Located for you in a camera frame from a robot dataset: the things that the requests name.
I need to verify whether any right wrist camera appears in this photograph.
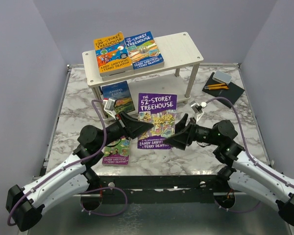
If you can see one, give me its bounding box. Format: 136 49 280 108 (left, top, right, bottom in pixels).
190 101 207 122

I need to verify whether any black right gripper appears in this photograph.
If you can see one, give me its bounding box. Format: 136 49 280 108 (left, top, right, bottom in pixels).
163 113 221 150

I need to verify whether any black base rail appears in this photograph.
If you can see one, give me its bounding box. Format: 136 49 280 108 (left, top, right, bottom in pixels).
89 174 230 204

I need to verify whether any small black mat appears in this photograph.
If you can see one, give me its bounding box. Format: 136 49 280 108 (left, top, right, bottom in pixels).
218 89 244 105

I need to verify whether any Animal Farm book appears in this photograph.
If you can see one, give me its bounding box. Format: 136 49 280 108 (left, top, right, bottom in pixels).
101 81 135 113

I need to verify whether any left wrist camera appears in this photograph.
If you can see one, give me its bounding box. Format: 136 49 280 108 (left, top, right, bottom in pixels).
102 98 117 119

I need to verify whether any Little Women book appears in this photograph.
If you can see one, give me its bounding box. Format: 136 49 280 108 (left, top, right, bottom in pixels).
102 69 134 80

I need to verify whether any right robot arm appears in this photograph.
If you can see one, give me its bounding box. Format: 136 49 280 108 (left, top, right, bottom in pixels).
164 115 294 226

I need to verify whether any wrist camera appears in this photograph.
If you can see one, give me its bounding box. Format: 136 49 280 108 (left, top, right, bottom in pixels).
190 101 207 122
102 98 117 119

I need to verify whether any grey white box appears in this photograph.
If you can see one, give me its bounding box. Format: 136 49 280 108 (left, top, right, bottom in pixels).
212 70 232 85

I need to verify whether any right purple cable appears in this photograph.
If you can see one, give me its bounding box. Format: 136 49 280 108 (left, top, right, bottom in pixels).
203 96 294 213

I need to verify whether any blue treehouse book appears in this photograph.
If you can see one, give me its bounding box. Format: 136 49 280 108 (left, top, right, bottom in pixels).
124 31 165 73

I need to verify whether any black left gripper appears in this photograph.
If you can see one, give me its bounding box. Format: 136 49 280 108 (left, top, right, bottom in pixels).
97 110 154 149

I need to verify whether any large black mat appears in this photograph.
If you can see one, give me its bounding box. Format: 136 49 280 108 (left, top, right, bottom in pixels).
202 72 244 104

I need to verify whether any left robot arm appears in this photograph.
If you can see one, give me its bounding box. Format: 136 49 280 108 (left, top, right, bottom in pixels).
5 112 153 232

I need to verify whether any white two-tier shelf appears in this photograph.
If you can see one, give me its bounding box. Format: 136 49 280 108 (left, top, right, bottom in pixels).
82 32 203 115

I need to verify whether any yellow 130-Storey Treehouse book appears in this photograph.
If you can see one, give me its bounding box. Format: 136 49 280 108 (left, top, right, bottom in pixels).
93 32 133 76

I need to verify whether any purple 52-Storey Treehouse book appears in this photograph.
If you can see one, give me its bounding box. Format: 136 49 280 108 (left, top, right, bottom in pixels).
137 93 177 150

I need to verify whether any purple green treehouse book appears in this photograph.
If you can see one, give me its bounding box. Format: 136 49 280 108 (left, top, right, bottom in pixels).
102 137 130 166

